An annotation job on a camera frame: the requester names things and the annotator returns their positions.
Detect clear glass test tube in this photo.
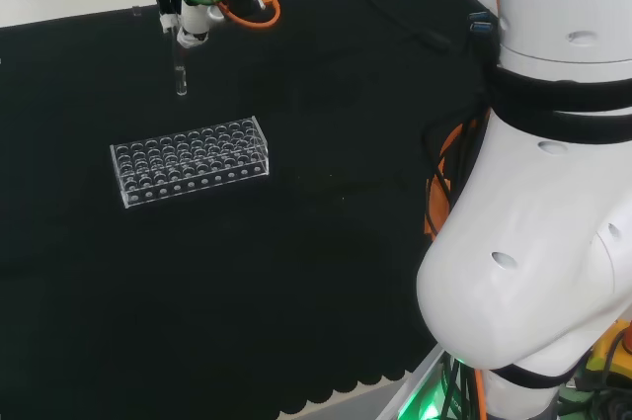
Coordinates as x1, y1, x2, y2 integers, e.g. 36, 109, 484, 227
172, 27, 190, 98

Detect black bench cloth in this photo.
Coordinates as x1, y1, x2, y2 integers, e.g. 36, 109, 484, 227
0, 0, 500, 420

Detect orange cable along arm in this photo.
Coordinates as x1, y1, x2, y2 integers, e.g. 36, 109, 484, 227
423, 117, 488, 243

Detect clear plastic test tube rack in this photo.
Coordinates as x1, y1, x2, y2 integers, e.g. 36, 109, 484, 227
109, 115, 271, 210

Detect long black cable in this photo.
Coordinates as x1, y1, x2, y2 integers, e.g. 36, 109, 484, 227
347, 0, 476, 56

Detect yellow stop button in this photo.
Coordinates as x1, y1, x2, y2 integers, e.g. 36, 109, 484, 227
586, 319, 632, 378

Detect black cable bundle along arm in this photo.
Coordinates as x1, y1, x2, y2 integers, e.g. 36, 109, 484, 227
419, 86, 495, 239

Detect blue plug connectors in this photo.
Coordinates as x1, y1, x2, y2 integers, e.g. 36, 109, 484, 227
466, 9, 497, 40

